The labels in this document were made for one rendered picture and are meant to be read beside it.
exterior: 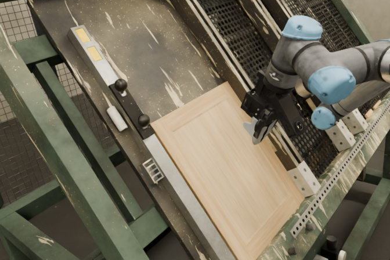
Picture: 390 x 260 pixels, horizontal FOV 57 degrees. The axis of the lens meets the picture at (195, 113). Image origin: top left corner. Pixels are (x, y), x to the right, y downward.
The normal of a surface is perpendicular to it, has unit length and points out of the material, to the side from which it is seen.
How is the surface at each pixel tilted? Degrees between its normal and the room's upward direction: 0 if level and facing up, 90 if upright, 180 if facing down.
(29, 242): 0
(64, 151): 55
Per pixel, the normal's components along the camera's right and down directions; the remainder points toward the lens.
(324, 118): -0.57, 0.39
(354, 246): -0.13, -0.91
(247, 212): 0.54, -0.40
